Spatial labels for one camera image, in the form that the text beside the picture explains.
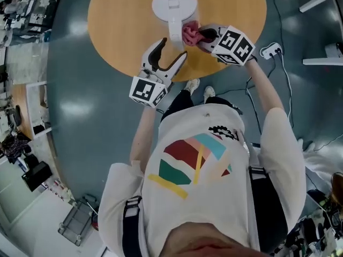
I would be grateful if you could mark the white power strip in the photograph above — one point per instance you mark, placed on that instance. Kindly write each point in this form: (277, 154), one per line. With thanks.
(270, 50)

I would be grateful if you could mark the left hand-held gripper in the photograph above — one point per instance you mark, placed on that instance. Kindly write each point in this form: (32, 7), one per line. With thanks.
(142, 90)

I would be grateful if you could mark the person's shoe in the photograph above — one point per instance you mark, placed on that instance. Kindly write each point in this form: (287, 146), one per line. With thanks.
(192, 86)
(209, 94)

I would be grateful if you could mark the wooden and white shelf unit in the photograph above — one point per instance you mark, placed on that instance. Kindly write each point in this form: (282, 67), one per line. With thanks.
(34, 108)

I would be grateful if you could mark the person's right shoe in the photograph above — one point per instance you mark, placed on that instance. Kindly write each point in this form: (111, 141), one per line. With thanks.
(209, 94)

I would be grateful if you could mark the grey metal cart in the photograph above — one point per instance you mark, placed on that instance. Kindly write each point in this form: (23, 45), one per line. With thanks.
(77, 218)

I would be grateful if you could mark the white desk with dark top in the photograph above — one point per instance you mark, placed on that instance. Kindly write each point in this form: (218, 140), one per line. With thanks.
(321, 61)

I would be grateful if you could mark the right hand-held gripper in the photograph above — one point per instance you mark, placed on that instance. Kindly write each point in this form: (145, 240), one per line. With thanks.
(235, 47)

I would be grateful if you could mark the person's left shoe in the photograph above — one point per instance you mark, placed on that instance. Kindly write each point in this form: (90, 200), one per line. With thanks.
(192, 86)

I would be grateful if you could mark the person's white printed t-shirt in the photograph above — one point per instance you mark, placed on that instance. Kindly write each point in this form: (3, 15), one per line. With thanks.
(203, 210)

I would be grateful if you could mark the person's black trousers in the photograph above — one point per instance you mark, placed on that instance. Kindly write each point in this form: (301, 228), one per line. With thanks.
(179, 103)

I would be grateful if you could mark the pink cloth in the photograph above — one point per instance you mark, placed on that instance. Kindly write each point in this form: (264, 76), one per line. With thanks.
(191, 35)

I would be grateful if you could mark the person's face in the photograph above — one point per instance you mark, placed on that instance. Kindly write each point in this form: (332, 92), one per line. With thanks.
(209, 243)

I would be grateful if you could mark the white kettle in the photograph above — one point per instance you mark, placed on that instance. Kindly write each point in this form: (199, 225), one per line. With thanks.
(174, 7)

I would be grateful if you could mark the person's right forearm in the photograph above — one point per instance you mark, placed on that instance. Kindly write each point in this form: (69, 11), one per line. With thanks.
(265, 90)

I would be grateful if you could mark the black metal frame table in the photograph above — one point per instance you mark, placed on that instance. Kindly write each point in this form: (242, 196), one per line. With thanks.
(40, 9)

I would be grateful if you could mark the black box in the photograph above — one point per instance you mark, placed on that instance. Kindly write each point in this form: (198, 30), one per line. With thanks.
(36, 175)

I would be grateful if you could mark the round wooden table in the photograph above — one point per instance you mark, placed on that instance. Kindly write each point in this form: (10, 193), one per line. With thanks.
(120, 36)

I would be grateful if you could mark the person's left forearm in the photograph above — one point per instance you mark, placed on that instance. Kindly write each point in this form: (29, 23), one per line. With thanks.
(142, 138)

